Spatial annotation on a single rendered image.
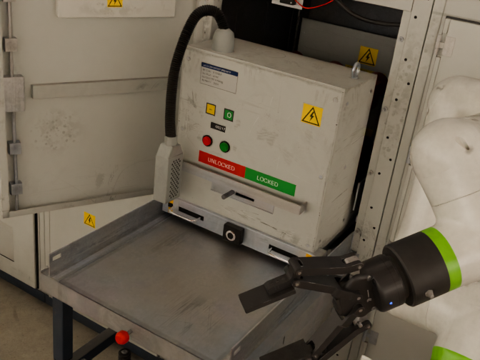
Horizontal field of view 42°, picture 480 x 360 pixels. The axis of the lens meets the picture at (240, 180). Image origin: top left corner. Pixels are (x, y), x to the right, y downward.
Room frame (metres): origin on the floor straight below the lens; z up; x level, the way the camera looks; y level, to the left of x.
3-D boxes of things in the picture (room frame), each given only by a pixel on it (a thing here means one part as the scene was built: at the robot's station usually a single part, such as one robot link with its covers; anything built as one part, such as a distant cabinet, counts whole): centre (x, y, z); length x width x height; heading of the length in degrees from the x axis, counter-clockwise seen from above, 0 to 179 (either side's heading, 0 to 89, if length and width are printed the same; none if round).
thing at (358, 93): (1.84, -0.14, 1.15); 0.51 x 0.50 x 0.48; 151
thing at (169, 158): (1.65, 0.21, 1.04); 0.08 x 0.05 x 0.17; 151
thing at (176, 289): (1.50, 0.05, 0.82); 0.68 x 0.62 x 0.06; 151
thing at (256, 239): (1.63, -0.02, 0.90); 0.54 x 0.05 x 0.06; 61
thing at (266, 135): (1.61, -0.01, 1.15); 0.48 x 0.01 x 0.48; 61
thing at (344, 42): (2.34, -0.41, 1.28); 0.58 x 0.02 x 0.19; 61
